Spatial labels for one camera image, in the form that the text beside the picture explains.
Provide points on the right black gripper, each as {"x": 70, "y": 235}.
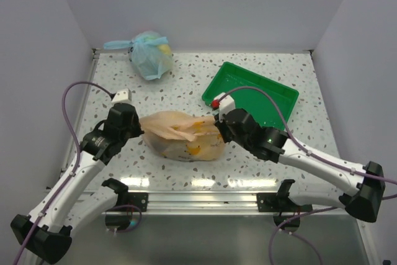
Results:
{"x": 226, "y": 129}

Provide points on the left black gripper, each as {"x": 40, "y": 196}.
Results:
{"x": 131, "y": 125}

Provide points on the orange banana-print plastic bag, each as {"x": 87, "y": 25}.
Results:
{"x": 182, "y": 137}

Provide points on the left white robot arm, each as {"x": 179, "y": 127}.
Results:
{"x": 47, "y": 230}

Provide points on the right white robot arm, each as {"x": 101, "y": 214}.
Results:
{"x": 358, "y": 189}

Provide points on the blue tied plastic bag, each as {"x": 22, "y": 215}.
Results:
{"x": 149, "y": 53}

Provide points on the green plastic tray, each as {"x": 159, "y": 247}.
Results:
{"x": 231, "y": 76}

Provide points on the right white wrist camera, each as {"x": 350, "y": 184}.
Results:
{"x": 223, "y": 104}

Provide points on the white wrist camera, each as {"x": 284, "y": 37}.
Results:
{"x": 223, "y": 104}
{"x": 123, "y": 96}

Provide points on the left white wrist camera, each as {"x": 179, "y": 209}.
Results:
{"x": 123, "y": 96}

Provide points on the aluminium frame rail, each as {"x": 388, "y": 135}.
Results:
{"x": 198, "y": 200}

